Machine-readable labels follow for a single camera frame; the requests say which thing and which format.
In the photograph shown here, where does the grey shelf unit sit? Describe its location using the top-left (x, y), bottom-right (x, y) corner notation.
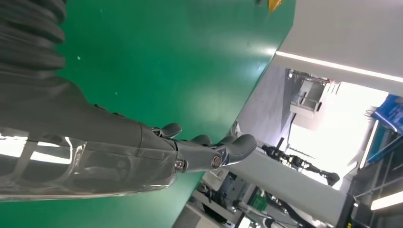
top-left (288, 69), bottom-right (332, 114)

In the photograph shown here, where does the blue sign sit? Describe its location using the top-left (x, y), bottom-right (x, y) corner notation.
top-left (371, 94), bottom-right (403, 135)

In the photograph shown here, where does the green table mat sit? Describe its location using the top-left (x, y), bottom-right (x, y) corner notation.
top-left (0, 0), bottom-right (297, 228)

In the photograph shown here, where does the grey hose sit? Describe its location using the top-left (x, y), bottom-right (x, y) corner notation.
top-left (237, 201), bottom-right (275, 221)

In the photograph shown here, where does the yellow wrapped flat cardboard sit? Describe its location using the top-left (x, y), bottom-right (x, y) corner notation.
top-left (268, 0), bottom-right (284, 13)

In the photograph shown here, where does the small green box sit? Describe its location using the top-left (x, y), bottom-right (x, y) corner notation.
top-left (250, 189), bottom-right (269, 212)

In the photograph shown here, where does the white bench slab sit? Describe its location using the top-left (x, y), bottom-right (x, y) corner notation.
top-left (225, 148), bottom-right (349, 221)

